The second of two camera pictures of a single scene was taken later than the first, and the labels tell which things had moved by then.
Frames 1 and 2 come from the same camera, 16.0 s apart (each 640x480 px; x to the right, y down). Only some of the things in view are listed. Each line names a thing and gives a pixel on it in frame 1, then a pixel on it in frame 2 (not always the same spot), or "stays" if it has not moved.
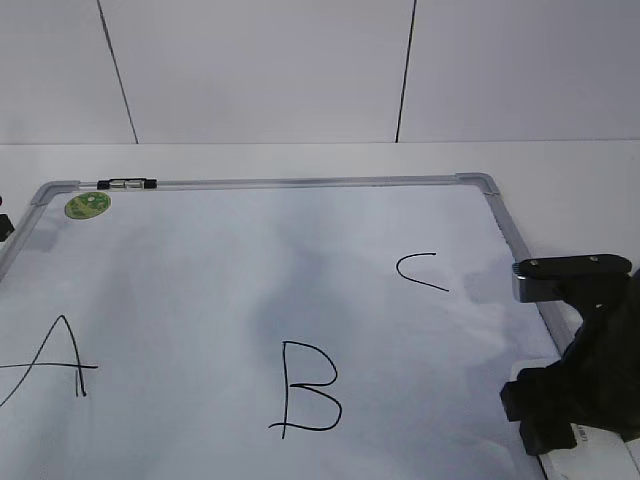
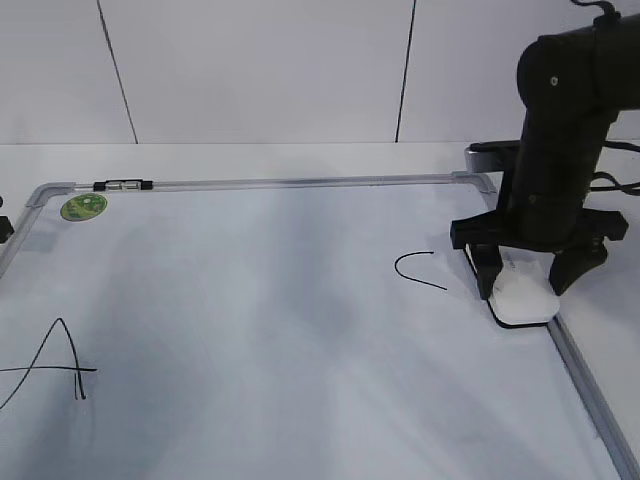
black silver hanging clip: [127, 184] stays
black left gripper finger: [7, 227] stays
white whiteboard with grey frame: [286, 328] stays
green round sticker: [86, 204] stays
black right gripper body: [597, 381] to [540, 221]
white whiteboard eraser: [598, 455] to [523, 293]
